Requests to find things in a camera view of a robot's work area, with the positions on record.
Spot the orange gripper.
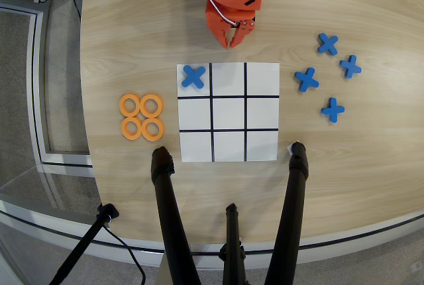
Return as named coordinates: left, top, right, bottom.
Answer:
left=205, top=0, right=256, bottom=49

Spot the orange ring piece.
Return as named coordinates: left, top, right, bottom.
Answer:
left=119, top=93, right=142, bottom=117
left=139, top=93, right=164, bottom=117
left=120, top=116, right=144, bottom=141
left=141, top=117, right=165, bottom=143

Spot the blue foam cross piece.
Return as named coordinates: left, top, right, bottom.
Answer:
left=181, top=65, right=207, bottom=89
left=320, top=97, right=346, bottom=123
left=294, top=67, right=320, bottom=93
left=339, top=54, right=362, bottom=80
left=317, top=32, right=339, bottom=56

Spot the white tic-tac-toe grid sheet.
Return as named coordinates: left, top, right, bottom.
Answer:
left=176, top=62, right=281, bottom=163

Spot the thick black tripod leg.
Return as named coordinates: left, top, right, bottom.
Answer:
left=264, top=141, right=310, bottom=285
left=150, top=146, right=203, bottom=285

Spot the thin black tripod leg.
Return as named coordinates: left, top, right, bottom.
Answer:
left=218, top=202, right=248, bottom=285

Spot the black stand pole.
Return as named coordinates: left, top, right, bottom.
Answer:
left=48, top=203, right=120, bottom=285

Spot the white floor frame rail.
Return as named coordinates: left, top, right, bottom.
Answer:
left=0, top=0, right=95, bottom=177

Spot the black cable on pole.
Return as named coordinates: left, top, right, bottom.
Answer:
left=102, top=224, right=147, bottom=285

